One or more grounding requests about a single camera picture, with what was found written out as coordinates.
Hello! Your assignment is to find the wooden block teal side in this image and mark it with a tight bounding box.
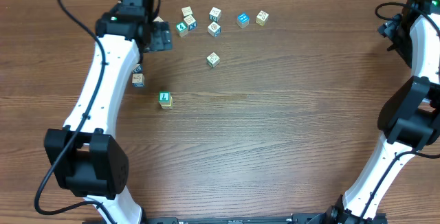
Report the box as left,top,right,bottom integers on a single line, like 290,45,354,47
209,7,221,23

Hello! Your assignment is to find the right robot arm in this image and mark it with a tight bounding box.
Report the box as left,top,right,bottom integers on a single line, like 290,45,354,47
310,0,439,223

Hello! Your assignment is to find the wooden block green edge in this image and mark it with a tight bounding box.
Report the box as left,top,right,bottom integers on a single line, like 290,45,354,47
206,52,220,68

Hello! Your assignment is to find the green letter L block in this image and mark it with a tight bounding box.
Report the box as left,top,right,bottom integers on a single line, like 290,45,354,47
159,91,172,103

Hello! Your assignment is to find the plain wooden block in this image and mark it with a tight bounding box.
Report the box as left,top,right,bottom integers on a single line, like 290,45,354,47
181,6,193,17

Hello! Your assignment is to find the wooden block blue X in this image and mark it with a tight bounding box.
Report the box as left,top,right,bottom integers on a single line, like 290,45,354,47
184,15,197,31

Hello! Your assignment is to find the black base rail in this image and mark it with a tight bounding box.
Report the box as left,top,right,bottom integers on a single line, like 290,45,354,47
141,213,326,224

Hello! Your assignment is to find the yellow letter S block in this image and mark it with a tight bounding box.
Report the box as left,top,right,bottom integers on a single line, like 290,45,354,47
159,100,173,109

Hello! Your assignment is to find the blue top block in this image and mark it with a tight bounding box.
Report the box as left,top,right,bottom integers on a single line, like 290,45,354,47
236,13,250,28

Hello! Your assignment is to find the green number 4 block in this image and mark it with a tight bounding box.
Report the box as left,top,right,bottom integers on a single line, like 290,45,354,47
176,21,188,37

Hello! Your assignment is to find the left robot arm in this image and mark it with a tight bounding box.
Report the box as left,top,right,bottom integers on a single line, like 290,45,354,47
44,0,172,223

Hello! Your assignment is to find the wooden block blue side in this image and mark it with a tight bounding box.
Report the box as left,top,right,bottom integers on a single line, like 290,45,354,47
208,21,221,37

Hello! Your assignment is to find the wooden block red side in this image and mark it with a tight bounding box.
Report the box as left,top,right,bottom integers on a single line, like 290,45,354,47
153,16,164,22

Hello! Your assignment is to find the wooden block blue base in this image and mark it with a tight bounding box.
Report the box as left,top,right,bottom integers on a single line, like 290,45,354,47
132,74,145,87

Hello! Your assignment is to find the wooden block yellow side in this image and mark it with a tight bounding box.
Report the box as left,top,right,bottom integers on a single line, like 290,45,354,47
256,10,269,26

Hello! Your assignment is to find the wooden block blue corner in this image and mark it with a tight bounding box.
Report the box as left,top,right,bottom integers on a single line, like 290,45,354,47
133,64,143,74

